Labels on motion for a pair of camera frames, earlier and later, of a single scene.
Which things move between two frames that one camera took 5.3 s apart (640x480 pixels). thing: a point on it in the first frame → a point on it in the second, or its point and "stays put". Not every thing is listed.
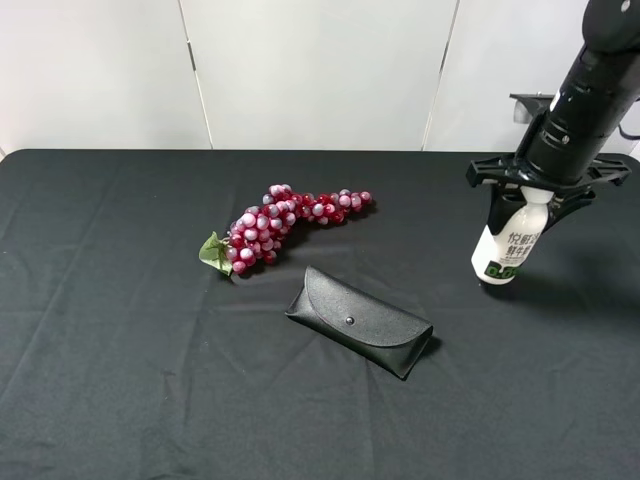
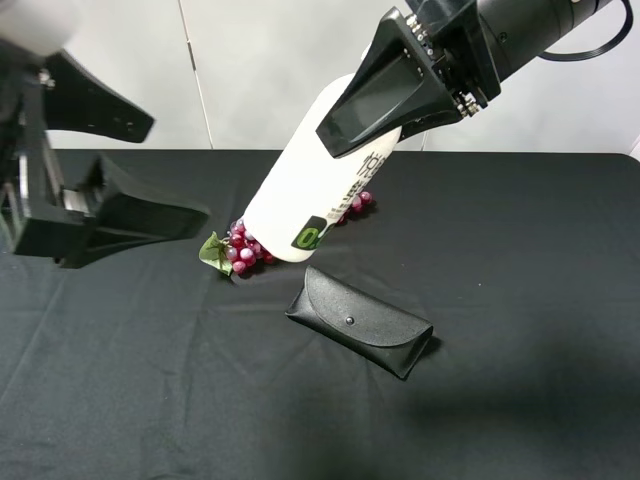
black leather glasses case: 360,321 stays put
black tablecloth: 124,357 stays put
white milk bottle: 498,256 → 313,187
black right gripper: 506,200 → 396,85
